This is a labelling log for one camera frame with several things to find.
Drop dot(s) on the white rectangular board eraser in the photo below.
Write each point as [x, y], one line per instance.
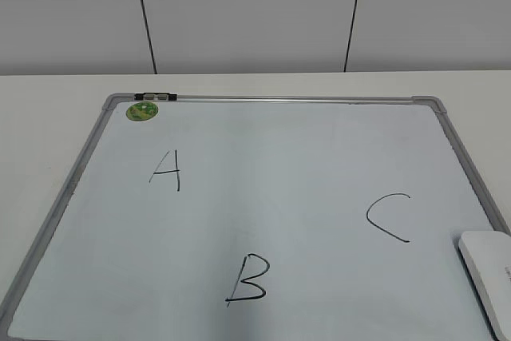
[487, 258]

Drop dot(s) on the green round magnet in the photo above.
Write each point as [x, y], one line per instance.
[142, 111]

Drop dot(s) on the black silver hanging clip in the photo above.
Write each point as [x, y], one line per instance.
[155, 97]

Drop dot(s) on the white magnetic whiteboard grey frame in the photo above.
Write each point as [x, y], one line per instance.
[260, 218]

